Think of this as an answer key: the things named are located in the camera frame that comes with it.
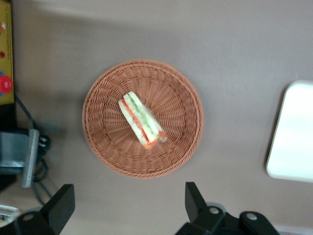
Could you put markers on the cream plastic tray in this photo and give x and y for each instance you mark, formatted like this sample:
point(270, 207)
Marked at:
point(293, 132)

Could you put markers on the red emergency stop button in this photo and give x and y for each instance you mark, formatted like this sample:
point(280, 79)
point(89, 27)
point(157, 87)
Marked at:
point(5, 84)

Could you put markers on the round brown wicker basket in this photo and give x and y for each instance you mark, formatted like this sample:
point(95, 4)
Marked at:
point(171, 98)

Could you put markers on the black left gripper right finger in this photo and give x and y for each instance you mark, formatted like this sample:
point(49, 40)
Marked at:
point(198, 210)

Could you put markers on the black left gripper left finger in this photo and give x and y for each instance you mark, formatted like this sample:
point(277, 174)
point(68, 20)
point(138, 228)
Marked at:
point(56, 210)

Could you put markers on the triangle sandwich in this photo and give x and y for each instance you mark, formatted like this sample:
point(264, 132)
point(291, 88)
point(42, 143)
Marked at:
point(141, 120)

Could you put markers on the grey metal bracket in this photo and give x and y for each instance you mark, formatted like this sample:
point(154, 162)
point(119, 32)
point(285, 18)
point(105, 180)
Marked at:
point(30, 156)

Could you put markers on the black appliance with yellow panel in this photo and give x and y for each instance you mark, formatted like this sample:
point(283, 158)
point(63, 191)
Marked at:
point(6, 36)

